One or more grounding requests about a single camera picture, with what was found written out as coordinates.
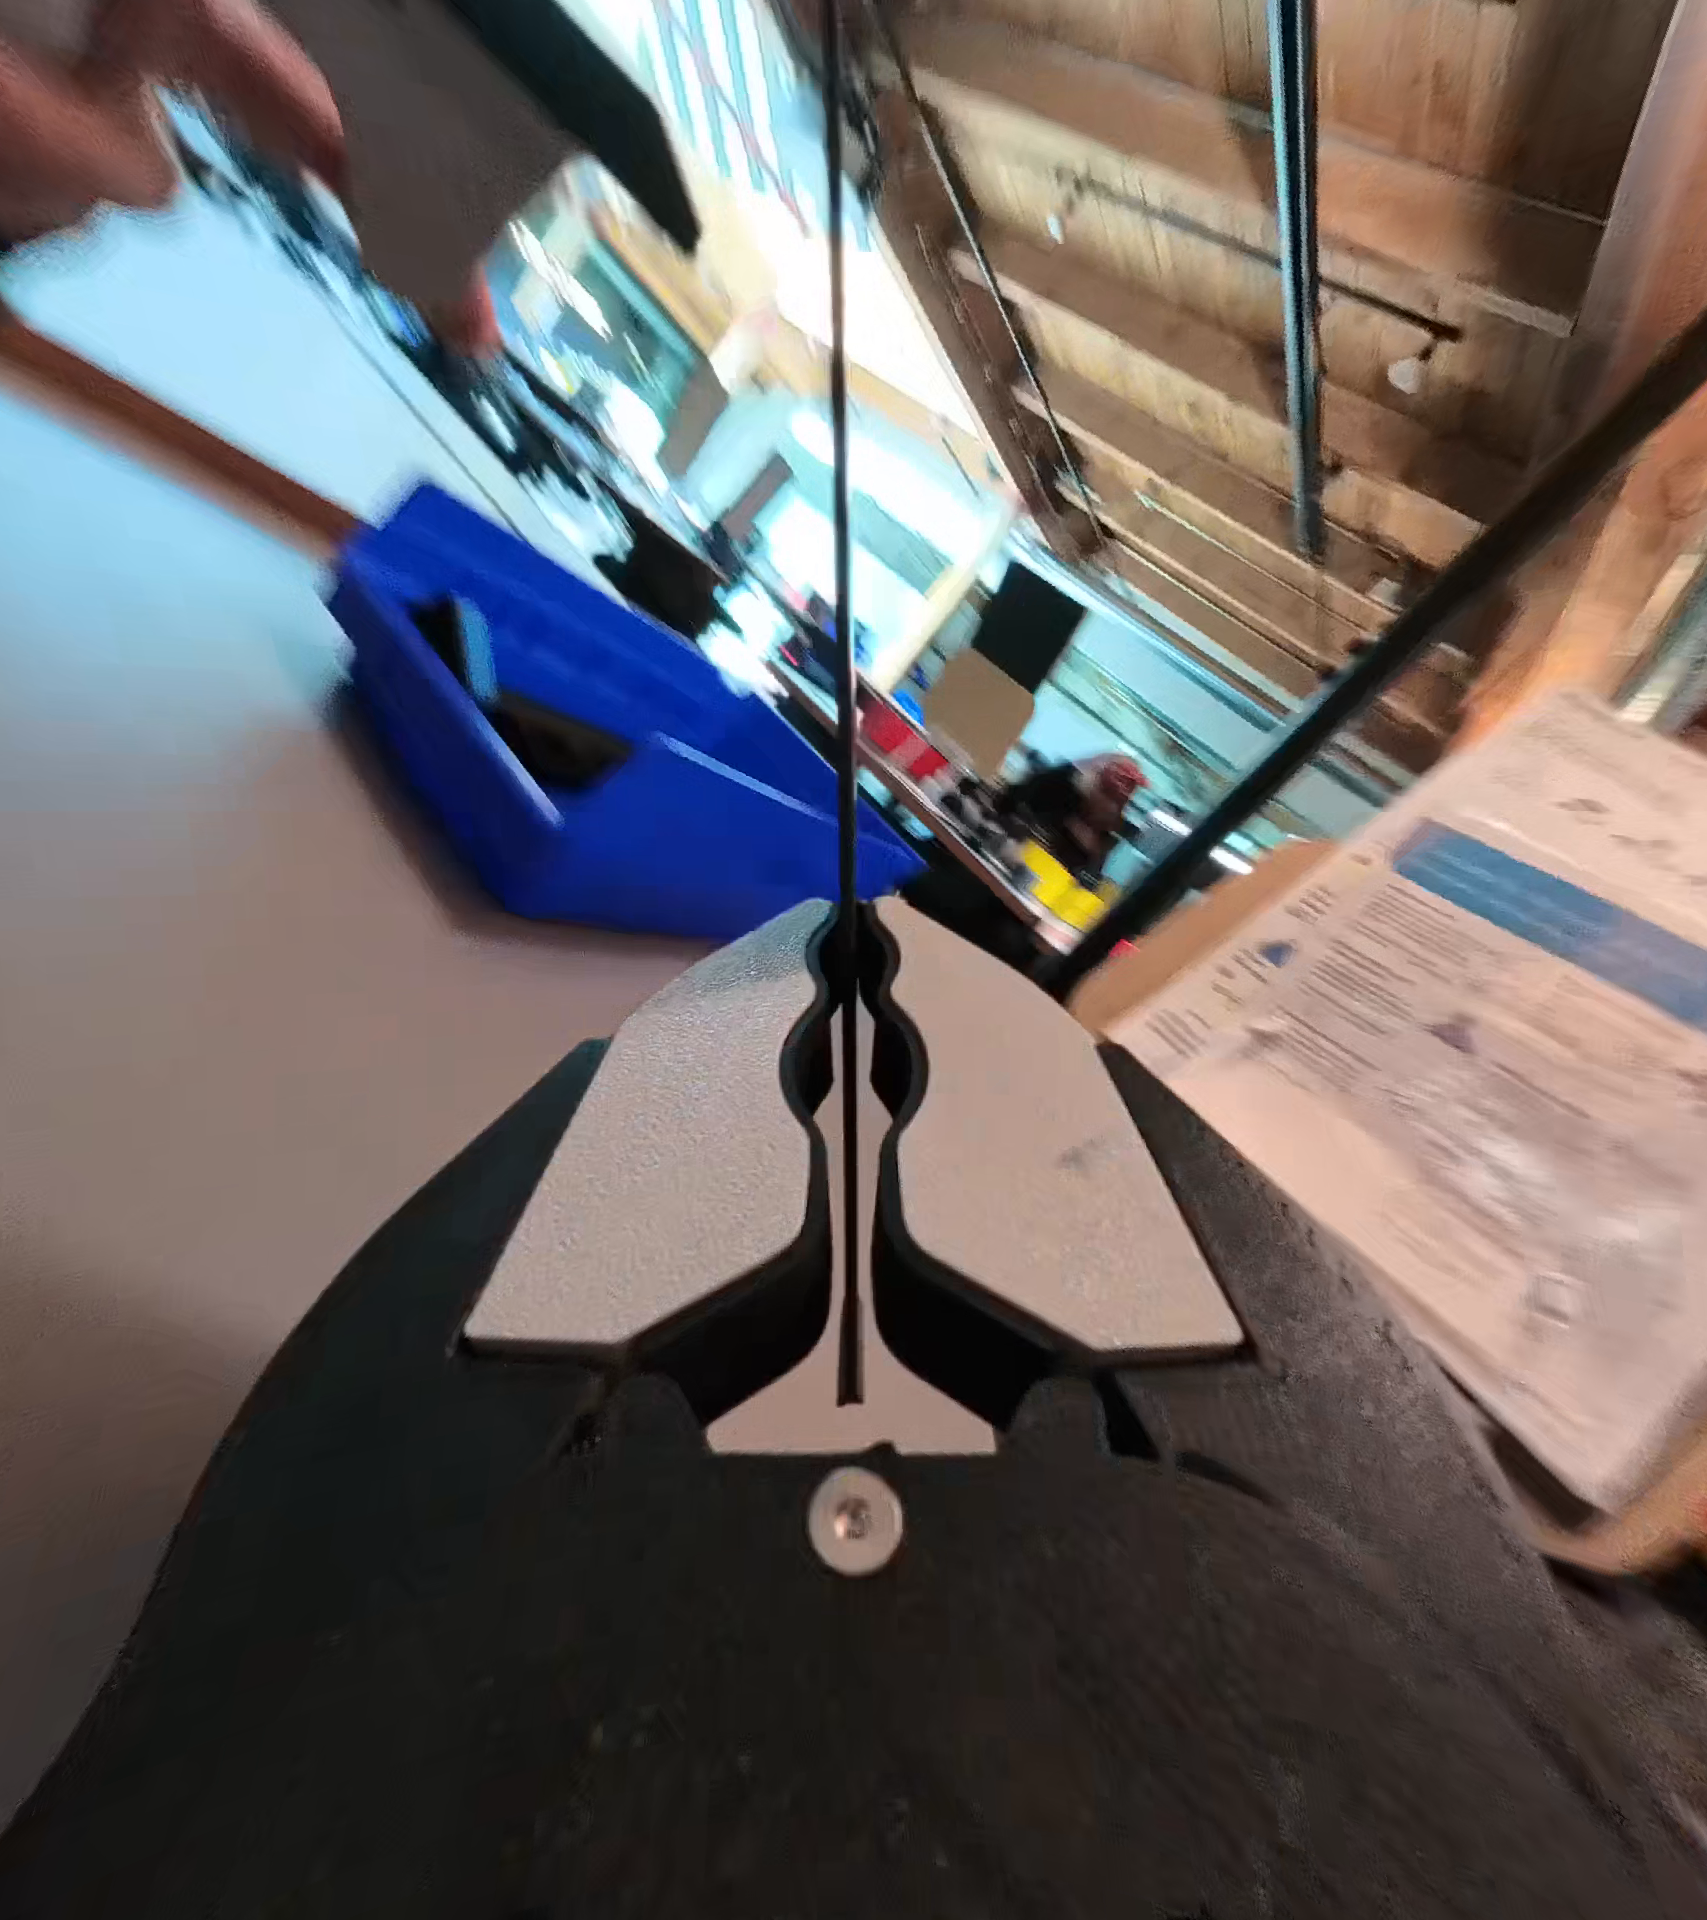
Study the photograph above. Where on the printed instruction sheet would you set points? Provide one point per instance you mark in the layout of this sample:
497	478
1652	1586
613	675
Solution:
1469	1050

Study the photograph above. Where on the person's left hand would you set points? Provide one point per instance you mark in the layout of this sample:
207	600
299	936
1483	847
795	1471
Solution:
73	105

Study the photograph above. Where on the blue plastic bin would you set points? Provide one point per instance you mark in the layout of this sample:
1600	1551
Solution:
705	840

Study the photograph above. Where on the adjacent grey table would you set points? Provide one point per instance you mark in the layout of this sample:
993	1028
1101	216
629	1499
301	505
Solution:
223	344

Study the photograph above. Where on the black stand pole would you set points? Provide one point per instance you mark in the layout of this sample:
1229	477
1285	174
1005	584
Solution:
1395	645

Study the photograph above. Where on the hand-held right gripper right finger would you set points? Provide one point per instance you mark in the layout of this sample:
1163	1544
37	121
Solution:
1049	1171

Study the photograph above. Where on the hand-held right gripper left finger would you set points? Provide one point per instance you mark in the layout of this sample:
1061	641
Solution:
645	1171

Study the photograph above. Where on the blue black foam pad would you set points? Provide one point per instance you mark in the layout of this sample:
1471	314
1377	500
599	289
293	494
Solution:
471	645

